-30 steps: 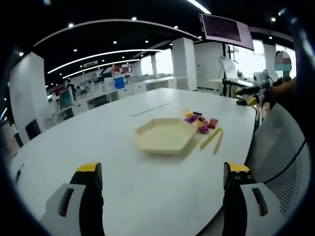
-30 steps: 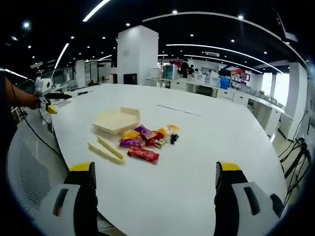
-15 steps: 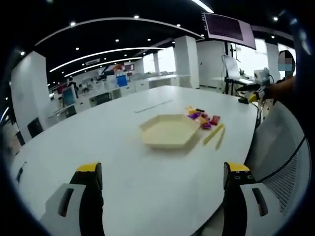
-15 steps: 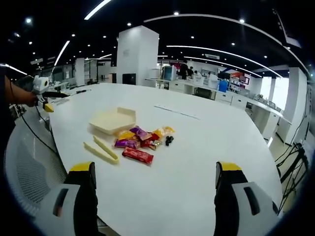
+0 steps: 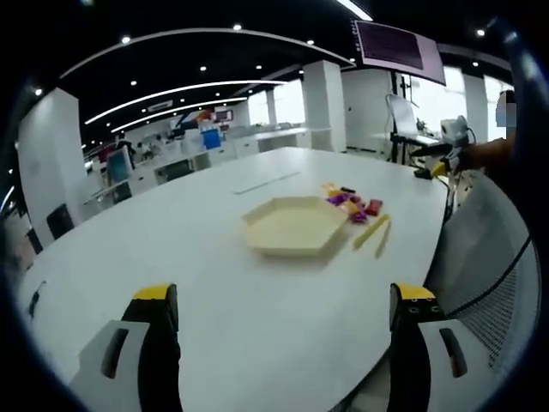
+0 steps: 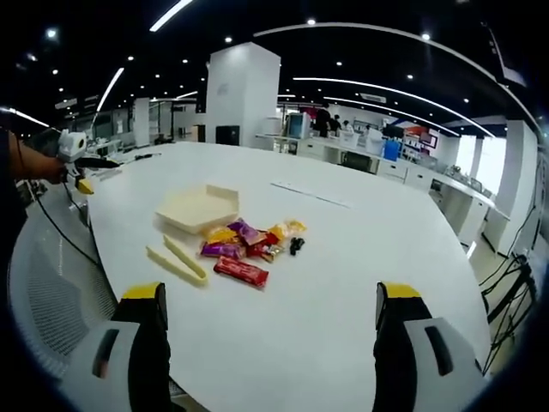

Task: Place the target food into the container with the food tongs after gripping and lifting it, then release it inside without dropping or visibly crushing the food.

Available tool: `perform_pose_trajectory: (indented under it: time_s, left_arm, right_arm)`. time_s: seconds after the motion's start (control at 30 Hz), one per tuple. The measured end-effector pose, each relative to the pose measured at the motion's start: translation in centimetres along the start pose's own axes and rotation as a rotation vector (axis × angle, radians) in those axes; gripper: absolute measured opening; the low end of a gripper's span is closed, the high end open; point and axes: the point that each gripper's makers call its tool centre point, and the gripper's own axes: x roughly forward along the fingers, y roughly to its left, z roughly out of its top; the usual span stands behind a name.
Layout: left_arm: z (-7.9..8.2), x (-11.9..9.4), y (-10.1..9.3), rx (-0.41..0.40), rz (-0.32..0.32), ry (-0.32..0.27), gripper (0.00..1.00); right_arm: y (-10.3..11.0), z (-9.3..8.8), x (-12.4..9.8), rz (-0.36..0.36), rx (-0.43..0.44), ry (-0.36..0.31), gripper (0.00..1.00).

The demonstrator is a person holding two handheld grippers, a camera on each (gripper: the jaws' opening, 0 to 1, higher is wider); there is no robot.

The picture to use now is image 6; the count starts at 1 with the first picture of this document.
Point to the white square pillar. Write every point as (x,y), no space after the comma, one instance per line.
(242,94)

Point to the orange yellow food packet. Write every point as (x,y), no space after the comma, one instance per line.
(286,228)

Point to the blue storage box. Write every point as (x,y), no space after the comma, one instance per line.
(392,149)

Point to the beige plastic food tongs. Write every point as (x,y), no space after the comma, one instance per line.
(180,259)

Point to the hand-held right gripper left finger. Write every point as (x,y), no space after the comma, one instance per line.
(107,365)

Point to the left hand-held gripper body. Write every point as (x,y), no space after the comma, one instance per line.
(70,146)

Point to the grey mesh office chair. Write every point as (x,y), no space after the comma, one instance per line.
(56,279)

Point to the purple food packet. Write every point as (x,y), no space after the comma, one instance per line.
(218,250)
(245,231)

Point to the long red food packet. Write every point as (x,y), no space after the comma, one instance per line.
(240,271)

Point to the long white counter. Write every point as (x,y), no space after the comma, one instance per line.
(386,165)

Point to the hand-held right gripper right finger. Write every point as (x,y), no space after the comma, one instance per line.
(429,369)

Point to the small gold candy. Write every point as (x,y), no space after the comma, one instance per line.
(274,254)

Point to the beige hexagonal container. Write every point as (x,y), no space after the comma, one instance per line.
(193,210)

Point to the small black clip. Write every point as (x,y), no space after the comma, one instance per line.
(296,245)

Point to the small red food packet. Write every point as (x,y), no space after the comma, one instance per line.
(257,249)

